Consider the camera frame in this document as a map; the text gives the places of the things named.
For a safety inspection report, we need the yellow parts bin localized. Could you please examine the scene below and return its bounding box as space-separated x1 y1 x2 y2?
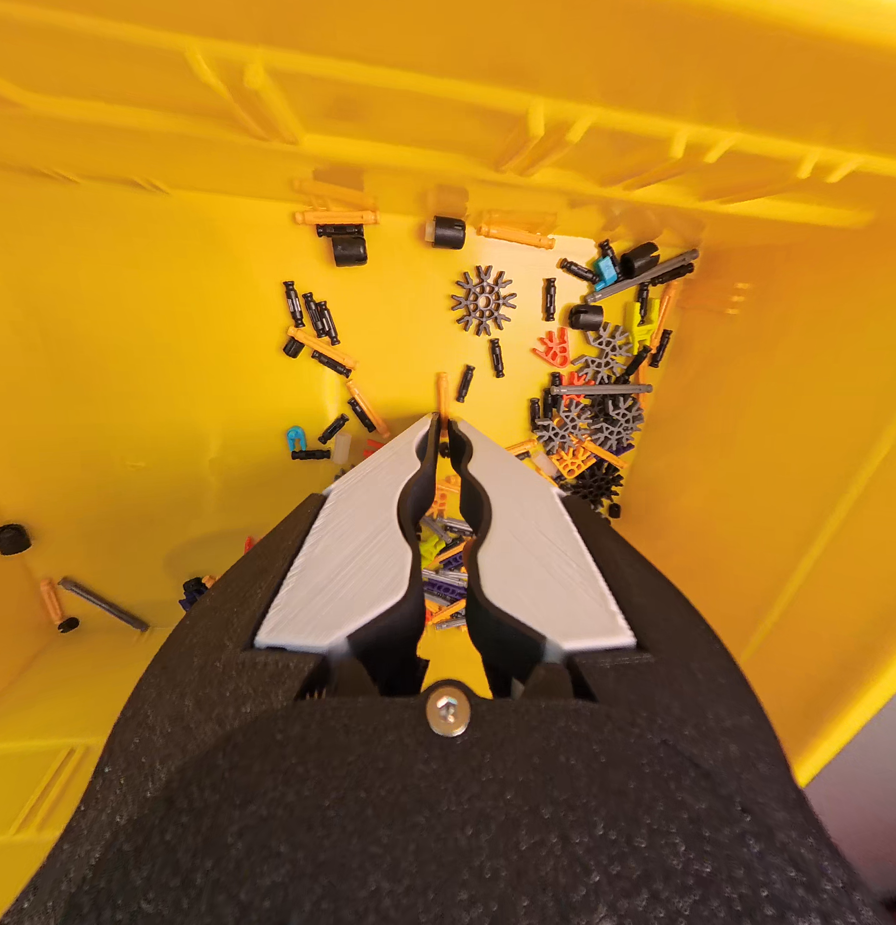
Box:
0 0 896 861

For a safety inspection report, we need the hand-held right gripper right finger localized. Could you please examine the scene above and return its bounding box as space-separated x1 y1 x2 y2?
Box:
448 418 637 680

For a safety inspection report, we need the grey toy rod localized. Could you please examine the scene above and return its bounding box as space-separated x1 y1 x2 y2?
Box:
57 576 151 633

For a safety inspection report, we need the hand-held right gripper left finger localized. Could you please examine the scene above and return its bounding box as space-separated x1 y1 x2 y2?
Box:
254 413 441 680

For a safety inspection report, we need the short yellow toy rod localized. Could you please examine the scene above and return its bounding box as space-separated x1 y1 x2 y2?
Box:
39 577 81 635

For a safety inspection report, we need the pile of toy parts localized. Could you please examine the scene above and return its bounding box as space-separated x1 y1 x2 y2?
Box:
280 181 703 637

